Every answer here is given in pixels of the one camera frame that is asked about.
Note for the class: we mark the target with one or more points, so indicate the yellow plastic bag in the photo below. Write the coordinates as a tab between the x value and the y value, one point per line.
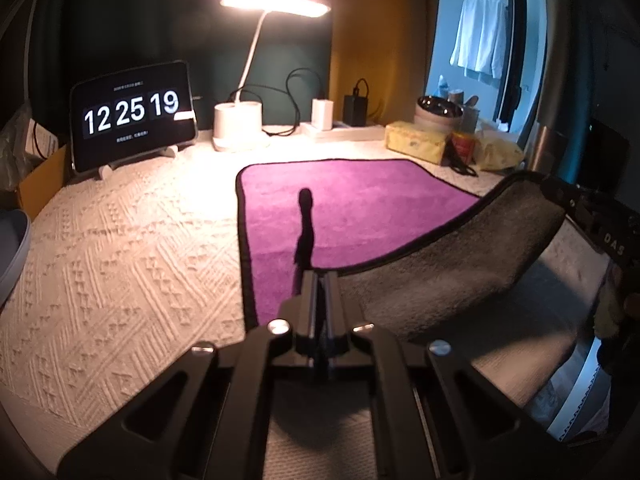
492	153

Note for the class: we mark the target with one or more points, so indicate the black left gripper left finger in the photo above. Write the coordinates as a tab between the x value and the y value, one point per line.
207	415

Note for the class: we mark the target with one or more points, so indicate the steel bowl on pot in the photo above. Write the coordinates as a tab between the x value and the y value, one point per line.
437	114

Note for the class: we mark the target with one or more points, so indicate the cardboard box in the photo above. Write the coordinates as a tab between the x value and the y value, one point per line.
41	185

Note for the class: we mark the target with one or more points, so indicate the yellow curtain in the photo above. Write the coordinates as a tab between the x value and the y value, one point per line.
389	43

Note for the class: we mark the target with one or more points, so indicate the white power strip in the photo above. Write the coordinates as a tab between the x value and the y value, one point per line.
343	133

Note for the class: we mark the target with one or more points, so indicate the cream textured table cloth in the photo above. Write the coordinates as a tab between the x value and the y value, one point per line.
122	275

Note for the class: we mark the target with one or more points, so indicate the red yellow jar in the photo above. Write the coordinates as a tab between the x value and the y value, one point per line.
464	146

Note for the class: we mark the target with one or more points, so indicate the grey round bin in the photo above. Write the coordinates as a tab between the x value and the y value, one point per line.
14	246

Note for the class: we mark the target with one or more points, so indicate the tablet showing clock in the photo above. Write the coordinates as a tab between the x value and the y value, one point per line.
129	113

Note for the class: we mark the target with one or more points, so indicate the black power adapter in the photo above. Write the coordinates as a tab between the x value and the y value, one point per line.
355	105

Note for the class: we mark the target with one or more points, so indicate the white hanging shirt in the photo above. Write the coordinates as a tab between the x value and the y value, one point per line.
480	44

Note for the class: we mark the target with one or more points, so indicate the purple and grey towel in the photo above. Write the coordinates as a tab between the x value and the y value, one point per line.
421	256

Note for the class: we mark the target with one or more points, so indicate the white desk lamp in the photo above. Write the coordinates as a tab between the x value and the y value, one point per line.
238	121

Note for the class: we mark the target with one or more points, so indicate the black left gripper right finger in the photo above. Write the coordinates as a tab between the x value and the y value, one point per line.
434	416

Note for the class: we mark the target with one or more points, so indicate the yellow tissue pack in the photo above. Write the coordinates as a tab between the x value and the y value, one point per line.
416	141

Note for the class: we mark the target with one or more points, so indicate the white tablet stand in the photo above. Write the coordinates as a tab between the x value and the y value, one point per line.
105	171

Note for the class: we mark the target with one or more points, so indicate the white charger adapter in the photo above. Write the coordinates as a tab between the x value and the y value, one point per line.
322	114

